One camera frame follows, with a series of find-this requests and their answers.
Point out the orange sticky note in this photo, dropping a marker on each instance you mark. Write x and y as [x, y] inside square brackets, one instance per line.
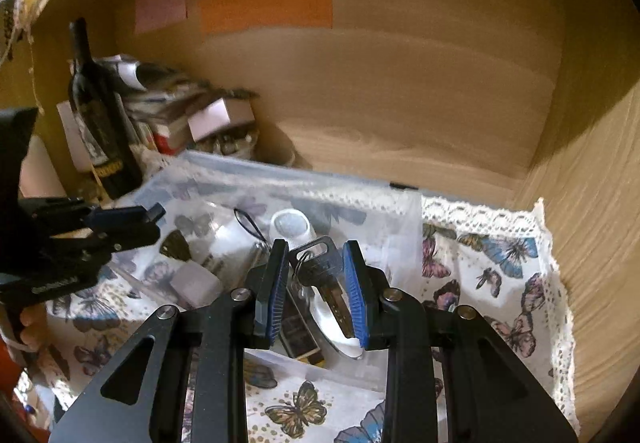
[232, 16]

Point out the stack of books and papers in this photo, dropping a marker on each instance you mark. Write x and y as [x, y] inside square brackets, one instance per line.
[155, 103]

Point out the silver metal flashlight tube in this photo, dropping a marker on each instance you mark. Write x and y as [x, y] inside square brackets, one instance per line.
[238, 245]

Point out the wooden shelf cabinet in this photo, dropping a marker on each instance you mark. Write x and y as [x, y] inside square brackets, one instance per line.
[499, 102]

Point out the black key with ring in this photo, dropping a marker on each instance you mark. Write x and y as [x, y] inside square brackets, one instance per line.
[319, 264]

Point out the pink sticky note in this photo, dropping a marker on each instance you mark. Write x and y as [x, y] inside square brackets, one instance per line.
[151, 15]

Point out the bowl of small stones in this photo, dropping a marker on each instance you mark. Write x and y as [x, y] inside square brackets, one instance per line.
[246, 145]

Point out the dark wine bottle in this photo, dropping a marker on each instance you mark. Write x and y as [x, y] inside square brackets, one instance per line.
[93, 100]

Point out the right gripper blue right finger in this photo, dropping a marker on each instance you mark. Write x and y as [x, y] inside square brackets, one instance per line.
[364, 286]

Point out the person's left hand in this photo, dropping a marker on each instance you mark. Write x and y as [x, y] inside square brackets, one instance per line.
[33, 334]

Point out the butterfly print lace cloth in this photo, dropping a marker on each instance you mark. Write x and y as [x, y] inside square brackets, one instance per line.
[442, 252]

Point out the clear plastic storage box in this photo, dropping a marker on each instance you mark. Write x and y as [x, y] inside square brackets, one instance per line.
[229, 212]

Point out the small pink white box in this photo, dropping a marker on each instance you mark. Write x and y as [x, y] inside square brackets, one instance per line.
[222, 115]

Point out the white plug adapter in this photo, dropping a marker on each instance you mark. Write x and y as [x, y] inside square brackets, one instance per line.
[196, 286]

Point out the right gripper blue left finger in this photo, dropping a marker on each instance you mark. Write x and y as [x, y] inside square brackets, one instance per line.
[269, 282]

